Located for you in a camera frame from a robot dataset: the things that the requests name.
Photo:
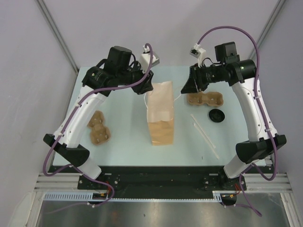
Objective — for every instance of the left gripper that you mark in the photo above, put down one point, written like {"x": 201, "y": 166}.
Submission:
{"x": 145, "y": 85}

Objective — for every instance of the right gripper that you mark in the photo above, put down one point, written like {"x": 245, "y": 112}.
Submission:
{"x": 196, "y": 81}

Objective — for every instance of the brown paper bag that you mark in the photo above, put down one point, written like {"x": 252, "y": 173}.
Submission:
{"x": 160, "y": 113}

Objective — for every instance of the pulp cup carrier tray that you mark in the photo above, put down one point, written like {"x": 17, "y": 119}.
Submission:
{"x": 99, "y": 132}

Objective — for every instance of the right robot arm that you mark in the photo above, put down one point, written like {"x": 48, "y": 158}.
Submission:
{"x": 264, "y": 139}

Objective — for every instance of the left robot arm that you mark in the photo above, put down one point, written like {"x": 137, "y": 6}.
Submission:
{"x": 120, "y": 70}

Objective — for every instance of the wrapped straw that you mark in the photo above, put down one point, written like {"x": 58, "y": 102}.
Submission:
{"x": 207, "y": 140}
{"x": 203, "y": 131}

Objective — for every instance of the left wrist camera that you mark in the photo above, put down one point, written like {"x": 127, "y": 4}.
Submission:
{"x": 145, "y": 58}

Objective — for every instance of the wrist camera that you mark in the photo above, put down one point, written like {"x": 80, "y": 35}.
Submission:
{"x": 145, "y": 58}
{"x": 198, "y": 52}

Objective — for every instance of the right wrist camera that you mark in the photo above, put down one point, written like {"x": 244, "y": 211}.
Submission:
{"x": 198, "y": 52}

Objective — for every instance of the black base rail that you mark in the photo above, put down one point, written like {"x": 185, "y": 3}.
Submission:
{"x": 165, "y": 182}

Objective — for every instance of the aluminium frame post left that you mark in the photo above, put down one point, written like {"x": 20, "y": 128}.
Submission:
{"x": 57, "y": 34}

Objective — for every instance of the aluminium frame post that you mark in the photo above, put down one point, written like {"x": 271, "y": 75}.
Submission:
{"x": 57, "y": 34}
{"x": 271, "y": 21}

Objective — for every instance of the aluminium frame post right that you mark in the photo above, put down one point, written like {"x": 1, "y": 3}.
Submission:
{"x": 271, "y": 21}

